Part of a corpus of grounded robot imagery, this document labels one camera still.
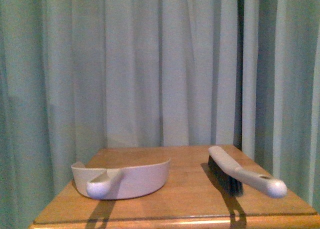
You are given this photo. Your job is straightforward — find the beige plastic dustpan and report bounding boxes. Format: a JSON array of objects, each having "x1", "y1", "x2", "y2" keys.
[{"x1": 71, "y1": 159, "x2": 171, "y2": 200}]

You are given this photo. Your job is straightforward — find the light green curtain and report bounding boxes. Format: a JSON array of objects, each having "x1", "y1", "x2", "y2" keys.
[{"x1": 0, "y1": 0, "x2": 320, "y2": 229}]

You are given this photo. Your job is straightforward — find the beige hand brush black bristles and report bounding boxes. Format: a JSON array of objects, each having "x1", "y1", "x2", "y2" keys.
[{"x1": 208, "y1": 146, "x2": 288, "y2": 199}]

